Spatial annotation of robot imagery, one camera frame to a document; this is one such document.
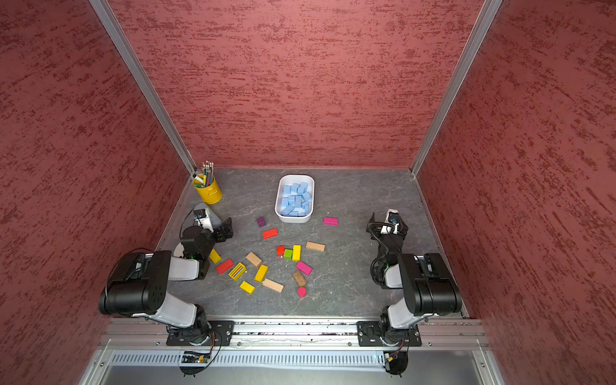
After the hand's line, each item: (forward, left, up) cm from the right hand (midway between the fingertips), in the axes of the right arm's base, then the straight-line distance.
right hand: (384, 217), depth 90 cm
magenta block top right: (+5, +20, -9) cm, 22 cm away
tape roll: (-7, +82, -10) cm, 83 cm away
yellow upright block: (-10, +34, -9) cm, 37 cm away
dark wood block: (-19, +33, -10) cm, 39 cm away
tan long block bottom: (-22, +42, -9) cm, 49 cm away
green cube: (-10, +38, -8) cm, 40 cm away
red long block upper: (-1, +45, -9) cm, 46 cm away
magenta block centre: (-14, +31, -12) cm, 36 cm away
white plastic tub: (+7, +34, -8) cm, 36 cm away
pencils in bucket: (+20, +74, +3) cm, 76 cm away
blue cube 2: (+24, +32, -8) cm, 41 cm away
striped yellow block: (-17, +56, -7) cm, 59 cm away
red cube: (-9, +40, -8) cm, 42 cm away
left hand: (+2, +65, -4) cm, 65 cm away
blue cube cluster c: (+17, +31, -8) cm, 36 cm away
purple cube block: (+5, +50, -9) cm, 51 cm away
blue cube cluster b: (+16, +38, -8) cm, 42 cm away
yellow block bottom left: (-22, +52, -9) cm, 57 cm away
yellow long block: (-17, +47, -10) cm, 51 cm away
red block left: (-14, +61, -9) cm, 64 cm away
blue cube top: (+23, +36, -8) cm, 43 cm away
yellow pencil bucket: (+16, +72, -3) cm, 74 cm away
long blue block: (+11, +39, -9) cm, 42 cm away
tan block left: (-12, +51, -8) cm, 53 cm away
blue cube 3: (+15, +40, -8) cm, 44 cm away
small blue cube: (+21, +34, -8) cm, 41 cm away
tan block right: (-7, +27, -9) cm, 29 cm away
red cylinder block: (-24, +32, -11) cm, 41 cm away
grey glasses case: (-4, +64, +7) cm, 64 cm away
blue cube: (+22, +40, -8) cm, 46 cm away
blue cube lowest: (+12, +31, -8) cm, 34 cm away
